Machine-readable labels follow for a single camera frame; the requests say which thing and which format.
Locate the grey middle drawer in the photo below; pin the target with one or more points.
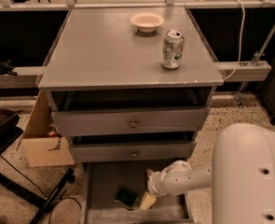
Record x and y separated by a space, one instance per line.
122 151

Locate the white bowl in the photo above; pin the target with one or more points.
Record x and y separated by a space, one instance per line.
147 22

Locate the cardboard box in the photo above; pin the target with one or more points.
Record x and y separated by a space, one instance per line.
43 145

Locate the grey drawer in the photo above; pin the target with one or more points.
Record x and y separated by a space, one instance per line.
149 120
122 151
105 179

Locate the grey bottom drawer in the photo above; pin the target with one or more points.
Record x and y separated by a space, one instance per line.
105 179

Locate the black object on rail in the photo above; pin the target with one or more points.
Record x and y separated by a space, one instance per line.
7 69

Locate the round drawer knob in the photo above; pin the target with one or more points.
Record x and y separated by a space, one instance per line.
134 154
133 123

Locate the grey top drawer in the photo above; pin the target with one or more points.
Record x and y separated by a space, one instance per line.
149 120

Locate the grey drawer cabinet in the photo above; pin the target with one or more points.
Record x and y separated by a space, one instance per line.
119 95

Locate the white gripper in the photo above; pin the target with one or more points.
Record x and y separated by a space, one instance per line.
153 183

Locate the round top drawer knob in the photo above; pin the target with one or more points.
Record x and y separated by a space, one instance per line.
133 123

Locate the round middle drawer knob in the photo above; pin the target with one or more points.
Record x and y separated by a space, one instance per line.
134 154

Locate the black chair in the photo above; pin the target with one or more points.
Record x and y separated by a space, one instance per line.
39 180

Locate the silver soda can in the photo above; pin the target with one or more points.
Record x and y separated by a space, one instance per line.
173 45

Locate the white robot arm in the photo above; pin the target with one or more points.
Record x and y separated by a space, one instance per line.
241 177

